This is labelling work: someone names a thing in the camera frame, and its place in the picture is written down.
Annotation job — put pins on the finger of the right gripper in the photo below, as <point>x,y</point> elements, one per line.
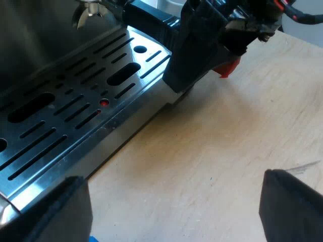
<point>194,50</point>

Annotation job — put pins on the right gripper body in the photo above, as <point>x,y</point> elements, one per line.
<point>248,24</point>

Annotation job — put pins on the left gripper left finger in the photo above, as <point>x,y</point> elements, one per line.
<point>55,214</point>

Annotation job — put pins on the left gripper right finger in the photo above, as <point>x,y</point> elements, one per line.
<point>290,206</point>

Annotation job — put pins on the steel espresso machine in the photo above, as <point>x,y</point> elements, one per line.
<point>75,100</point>

